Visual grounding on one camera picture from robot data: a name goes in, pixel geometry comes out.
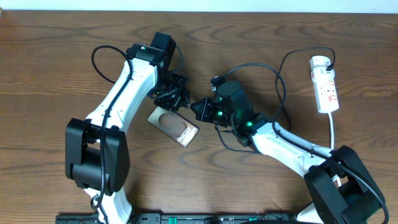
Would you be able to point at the white power strip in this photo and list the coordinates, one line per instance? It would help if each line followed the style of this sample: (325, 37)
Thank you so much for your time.
(326, 96)

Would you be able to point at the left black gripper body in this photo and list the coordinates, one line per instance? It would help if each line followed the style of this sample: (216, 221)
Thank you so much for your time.
(173, 94)

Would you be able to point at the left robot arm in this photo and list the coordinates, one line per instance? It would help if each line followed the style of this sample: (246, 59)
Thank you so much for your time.
(96, 151)

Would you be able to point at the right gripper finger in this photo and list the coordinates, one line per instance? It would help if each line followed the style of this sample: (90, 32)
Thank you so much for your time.
(199, 106)
(201, 116)

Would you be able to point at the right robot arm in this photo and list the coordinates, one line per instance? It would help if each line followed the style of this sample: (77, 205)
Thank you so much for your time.
(341, 188)

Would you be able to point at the white USB charger plug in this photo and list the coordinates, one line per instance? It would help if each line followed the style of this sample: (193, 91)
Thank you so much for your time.
(321, 69)

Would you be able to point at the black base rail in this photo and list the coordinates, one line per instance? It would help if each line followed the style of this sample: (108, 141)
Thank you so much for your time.
(156, 218)

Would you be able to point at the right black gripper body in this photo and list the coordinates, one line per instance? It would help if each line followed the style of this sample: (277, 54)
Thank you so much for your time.
(218, 116)

